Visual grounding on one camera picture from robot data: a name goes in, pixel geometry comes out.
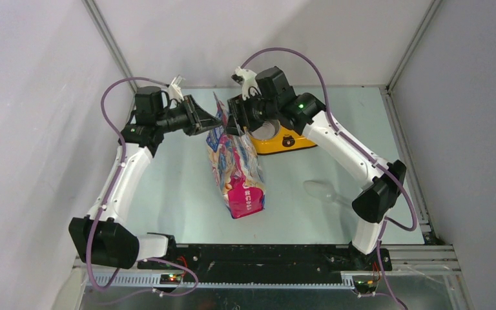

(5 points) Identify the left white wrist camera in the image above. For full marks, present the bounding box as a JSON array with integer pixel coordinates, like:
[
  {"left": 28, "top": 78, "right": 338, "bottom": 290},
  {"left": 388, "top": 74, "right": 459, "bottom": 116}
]
[{"left": 167, "top": 75, "right": 184, "bottom": 103}]

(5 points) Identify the clear plastic scoop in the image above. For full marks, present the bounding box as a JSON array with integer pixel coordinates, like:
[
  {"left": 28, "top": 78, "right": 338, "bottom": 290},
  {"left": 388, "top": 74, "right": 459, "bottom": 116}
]
[{"left": 303, "top": 180, "right": 352, "bottom": 206}]

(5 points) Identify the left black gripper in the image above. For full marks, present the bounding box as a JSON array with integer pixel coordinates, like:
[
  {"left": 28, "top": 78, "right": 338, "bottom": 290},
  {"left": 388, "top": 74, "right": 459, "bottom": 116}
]
[{"left": 156, "top": 95, "right": 222, "bottom": 136}]

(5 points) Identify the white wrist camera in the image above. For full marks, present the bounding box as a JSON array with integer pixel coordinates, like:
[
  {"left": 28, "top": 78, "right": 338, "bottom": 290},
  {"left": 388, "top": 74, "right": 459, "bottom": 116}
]
[
  {"left": 231, "top": 67, "right": 260, "bottom": 100},
  {"left": 167, "top": 75, "right": 184, "bottom": 103}
]

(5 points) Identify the purple cable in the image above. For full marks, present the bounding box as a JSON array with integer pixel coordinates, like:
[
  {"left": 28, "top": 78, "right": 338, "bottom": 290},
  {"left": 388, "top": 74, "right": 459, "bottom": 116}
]
[
  {"left": 239, "top": 46, "right": 419, "bottom": 310},
  {"left": 85, "top": 77, "right": 200, "bottom": 298}
]

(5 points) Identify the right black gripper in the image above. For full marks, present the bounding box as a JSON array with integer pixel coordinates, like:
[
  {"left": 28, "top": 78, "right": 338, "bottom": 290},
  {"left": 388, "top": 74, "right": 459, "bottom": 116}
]
[{"left": 224, "top": 89, "right": 280, "bottom": 136}]

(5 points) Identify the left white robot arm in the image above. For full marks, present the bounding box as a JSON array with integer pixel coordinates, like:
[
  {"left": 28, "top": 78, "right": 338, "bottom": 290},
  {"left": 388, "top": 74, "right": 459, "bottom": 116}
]
[{"left": 68, "top": 86, "right": 223, "bottom": 269}]

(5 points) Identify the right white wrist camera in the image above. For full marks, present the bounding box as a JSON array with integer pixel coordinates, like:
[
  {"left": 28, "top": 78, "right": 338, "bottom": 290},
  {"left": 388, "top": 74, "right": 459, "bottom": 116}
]
[{"left": 231, "top": 67, "right": 260, "bottom": 100}]

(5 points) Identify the yellow double pet bowl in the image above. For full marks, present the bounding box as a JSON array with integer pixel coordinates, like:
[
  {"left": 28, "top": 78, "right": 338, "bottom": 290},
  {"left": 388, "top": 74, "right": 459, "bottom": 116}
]
[{"left": 249, "top": 120, "right": 316, "bottom": 155}]

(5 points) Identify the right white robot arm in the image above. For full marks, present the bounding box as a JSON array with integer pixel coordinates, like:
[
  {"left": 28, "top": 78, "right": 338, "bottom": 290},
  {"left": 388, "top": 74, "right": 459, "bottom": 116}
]
[{"left": 225, "top": 67, "right": 406, "bottom": 270}]

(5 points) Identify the cat food bag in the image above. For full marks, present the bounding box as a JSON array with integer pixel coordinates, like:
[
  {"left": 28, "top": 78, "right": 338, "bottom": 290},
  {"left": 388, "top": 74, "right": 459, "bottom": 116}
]
[{"left": 206, "top": 94, "right": 266, "bottom": 219}]

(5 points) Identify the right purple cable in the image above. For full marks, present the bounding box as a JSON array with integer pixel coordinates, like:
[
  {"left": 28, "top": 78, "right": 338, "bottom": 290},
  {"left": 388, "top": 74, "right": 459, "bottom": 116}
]
[{"left": 239, "top": 46, "right": 419, "bottom": 310}]

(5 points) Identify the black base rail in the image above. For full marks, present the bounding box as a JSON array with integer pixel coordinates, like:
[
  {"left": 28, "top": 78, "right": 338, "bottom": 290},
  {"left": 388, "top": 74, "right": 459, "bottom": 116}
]
[{"left": 137, "top": 243, "right": 392, "bottom": 285}]

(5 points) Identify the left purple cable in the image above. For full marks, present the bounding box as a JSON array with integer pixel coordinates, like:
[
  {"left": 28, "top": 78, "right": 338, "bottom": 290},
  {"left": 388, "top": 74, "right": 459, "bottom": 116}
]
[{"left": 85, "top": 77, "right": 200, "bottom": 298}]

